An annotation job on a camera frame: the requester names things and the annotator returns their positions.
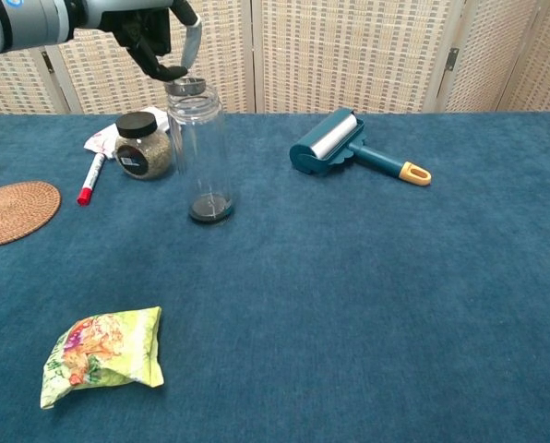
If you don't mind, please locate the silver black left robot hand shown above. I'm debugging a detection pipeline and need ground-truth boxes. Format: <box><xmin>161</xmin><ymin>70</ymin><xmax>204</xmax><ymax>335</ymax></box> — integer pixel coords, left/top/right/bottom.
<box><xmin>71</xmin><ymin>0</ymin><xmax>203</xmax><ymax>83</ymax></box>

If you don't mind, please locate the small metal strainer lid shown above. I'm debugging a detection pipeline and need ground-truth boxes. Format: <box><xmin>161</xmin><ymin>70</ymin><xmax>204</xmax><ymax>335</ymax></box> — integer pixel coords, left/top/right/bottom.
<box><xmin>163</xmin><ymin>77</ymin><xmax>208</xmax><ymax>97</ymax></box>

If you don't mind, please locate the tall clear glass jar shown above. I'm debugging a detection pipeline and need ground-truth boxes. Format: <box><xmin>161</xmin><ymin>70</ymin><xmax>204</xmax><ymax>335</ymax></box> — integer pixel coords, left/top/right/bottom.
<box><xmin>166</xmin><ymin>87</ymin><xmax>235</xmax><ymax>227</ymax></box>

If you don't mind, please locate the glass jar with black lid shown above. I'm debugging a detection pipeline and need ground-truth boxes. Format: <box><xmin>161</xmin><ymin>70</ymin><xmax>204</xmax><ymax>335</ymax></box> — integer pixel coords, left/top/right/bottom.
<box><xmin>114</xmin><ymin>111</ymin><xmax>173</xmax><ymax>180</ymax></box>

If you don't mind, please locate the white pink tissue packet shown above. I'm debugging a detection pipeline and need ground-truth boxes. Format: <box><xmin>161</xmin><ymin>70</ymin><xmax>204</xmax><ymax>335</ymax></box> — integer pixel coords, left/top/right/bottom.
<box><xmin>83</xmin><ymin>106</ymin><xmax>170</xmax><ymax>161</ymax></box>

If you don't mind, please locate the white marker with red cap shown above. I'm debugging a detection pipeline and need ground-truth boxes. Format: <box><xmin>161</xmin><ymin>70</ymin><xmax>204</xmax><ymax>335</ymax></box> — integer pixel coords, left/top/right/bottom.
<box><xmin>76</xmin><ymin>152</ymin><xmax>107</xmax><ymax>207</ymax></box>

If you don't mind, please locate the woven folding screen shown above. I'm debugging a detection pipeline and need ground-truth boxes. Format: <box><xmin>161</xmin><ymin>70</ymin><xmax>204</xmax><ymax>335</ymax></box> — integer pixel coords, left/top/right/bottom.
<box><xmin>0</xmin><ymin>0</ymin><xmax>550</xmax><ymax>116</ymax></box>

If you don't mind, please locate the teal lint roller yellow tip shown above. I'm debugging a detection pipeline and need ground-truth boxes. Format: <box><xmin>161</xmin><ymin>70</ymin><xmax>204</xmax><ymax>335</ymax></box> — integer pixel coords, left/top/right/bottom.
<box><xmin>289</xmin><ymin>107</ymin><xmax>432</xmax><ymax>187</ymax></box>

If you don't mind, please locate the round woven rattan coaster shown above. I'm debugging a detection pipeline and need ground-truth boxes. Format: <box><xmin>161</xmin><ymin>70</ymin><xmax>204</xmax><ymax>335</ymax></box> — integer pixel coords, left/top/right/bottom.
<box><xmin>0</xmin><ymin>180</ymin><xmax>62</xmax><ymax>248</ymax></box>

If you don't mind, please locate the yellow green snack bag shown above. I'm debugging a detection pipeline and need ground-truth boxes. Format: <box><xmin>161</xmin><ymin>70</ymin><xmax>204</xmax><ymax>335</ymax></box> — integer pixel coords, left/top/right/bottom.
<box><xmin>40</xmin><ymin>305</ymin><xmax>165</xmax><ymax>411</ymax></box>

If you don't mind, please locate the blue table cloth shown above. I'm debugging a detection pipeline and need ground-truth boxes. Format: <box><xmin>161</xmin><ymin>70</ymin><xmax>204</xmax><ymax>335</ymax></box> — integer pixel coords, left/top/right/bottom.
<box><xmin>0</xmin><ymin>112</ymin><xmax>550</xmax><ymax>443</ymax></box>

